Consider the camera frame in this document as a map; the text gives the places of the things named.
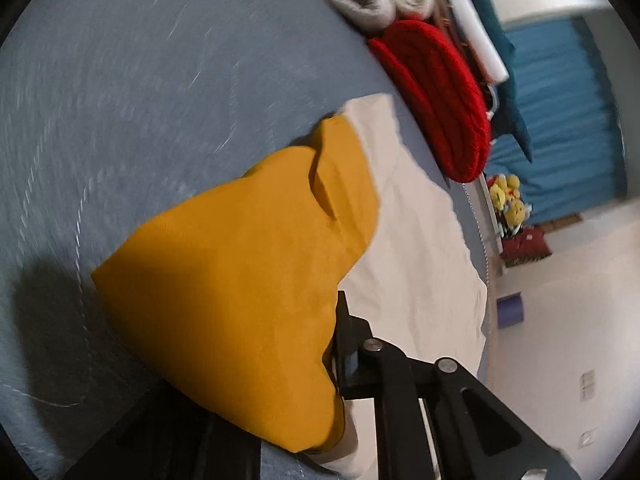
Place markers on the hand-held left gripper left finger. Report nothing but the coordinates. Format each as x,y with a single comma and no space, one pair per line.
175,452

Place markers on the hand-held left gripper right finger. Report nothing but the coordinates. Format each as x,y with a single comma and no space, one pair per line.
352,362

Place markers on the beige and yellow hooded jacket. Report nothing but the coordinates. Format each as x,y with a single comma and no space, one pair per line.
240,280

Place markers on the purple box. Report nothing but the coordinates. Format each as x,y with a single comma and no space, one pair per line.
510,310

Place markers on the dark red cushion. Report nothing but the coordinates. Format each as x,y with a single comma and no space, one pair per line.
525,247

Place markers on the yellow plush toy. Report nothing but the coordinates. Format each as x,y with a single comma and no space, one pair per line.
499,191
515,214

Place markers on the red folded blanket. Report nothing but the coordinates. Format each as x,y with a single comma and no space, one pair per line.
440,95

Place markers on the teal star plush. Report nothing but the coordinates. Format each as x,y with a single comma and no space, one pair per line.
510,95

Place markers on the blue curtain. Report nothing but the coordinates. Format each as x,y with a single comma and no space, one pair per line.
565,120

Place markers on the grey-blue quilted bed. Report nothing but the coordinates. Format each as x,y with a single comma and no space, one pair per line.
150,85

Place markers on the white printed quilt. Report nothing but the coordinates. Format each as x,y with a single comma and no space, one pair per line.
475,25

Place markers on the white wall socket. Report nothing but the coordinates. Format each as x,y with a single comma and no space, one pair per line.
588,385
589,437

